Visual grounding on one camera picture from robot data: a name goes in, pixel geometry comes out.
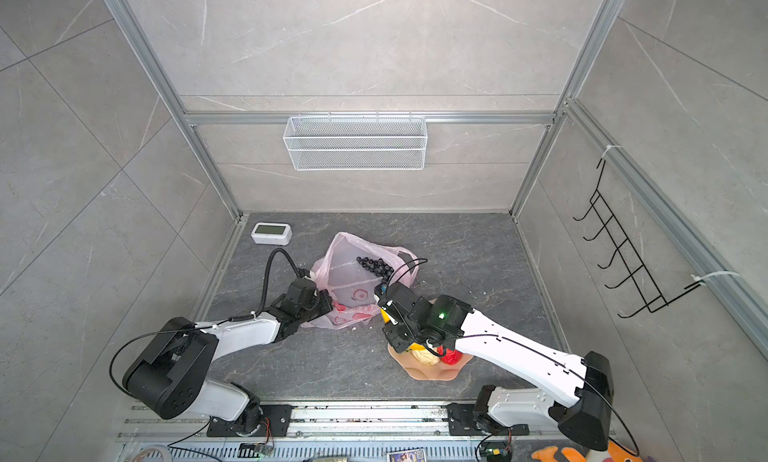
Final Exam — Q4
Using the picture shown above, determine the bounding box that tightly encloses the yellow fake banana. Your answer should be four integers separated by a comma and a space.
381, 309, 442, 357

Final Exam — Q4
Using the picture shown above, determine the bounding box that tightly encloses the pink printed plastic bag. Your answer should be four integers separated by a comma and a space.
304, 232, 418, 330

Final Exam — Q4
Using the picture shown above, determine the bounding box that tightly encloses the red fake apple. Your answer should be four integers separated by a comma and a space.
437, 347, 464, 366

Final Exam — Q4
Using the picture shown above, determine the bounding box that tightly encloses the peach scalloped plastic bowl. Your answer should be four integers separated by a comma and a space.
387, 346, 473, 381

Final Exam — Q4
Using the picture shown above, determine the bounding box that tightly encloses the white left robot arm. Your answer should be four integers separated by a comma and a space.
117, 278, 333, 436

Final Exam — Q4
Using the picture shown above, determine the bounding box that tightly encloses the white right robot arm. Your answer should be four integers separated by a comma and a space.
375, 282, 614, 451

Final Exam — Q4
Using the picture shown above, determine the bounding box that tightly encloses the dark fake grape bunch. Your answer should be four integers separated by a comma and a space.
356, 256, 394, 283

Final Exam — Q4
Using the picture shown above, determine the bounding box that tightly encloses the white digital clock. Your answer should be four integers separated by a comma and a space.
250, 221, 293, 246

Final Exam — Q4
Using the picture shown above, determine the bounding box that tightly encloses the orange plush toy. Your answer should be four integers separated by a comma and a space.
531, 442, 644, 462

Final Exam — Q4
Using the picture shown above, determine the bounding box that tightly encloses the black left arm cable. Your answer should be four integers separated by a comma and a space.
257, 247, 304, 316

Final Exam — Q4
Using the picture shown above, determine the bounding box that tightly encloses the white wire mesh basket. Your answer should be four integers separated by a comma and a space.
283, 115, 428, 171

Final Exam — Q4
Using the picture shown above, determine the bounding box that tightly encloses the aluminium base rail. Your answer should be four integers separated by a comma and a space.
115, 401, 587, 461

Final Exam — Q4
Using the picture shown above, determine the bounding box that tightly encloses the black wire hook rack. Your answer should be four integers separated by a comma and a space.
572, 159, 739, 320

